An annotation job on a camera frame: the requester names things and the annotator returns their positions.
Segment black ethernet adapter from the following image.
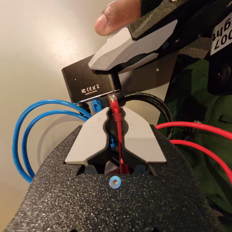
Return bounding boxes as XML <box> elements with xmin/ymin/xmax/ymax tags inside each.
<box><xmin>61</xmin><ymin>51</ymin><xmax>180</xmax><ymax>104</ymax></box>

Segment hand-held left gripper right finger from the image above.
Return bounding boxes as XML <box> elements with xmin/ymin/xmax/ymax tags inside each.
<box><xmin>121</xmin><ymin>106</ymin><xmax>167</xmax><ymax>165</ymax></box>

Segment red ethernet cable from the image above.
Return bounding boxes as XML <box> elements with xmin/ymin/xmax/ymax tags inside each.
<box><xmin>107</xmin><ymin>93</ymin><xmax>232</xmax><ymax>184</ymax></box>

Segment black cable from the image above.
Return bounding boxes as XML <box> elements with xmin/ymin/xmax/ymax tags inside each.
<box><xmin>116</xmin><ymin>92</ymin><xmax>175</xmax><ymax>140</ymax></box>

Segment blue ethernet cable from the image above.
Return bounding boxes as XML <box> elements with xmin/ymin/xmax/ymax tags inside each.
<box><xmin>12</xmin><ymin>97</ymin><xmax>119</xmax><ymax>184</ymax></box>

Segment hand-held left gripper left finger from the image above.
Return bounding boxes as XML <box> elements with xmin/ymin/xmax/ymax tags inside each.
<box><xmin>64</xmin><ymin>107</ymin><xmax>111</xmax><ymax>166</ymax></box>

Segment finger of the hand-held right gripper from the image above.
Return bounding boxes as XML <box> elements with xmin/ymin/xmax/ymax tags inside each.
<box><xmin>117</xmin><ymin>52</ymin><xmax>159</xmax><ymax>74</ymax></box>
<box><xmin>88</xmin><ymin>19</ymin><xmax>178</xmax><ymax>71</ymax></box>

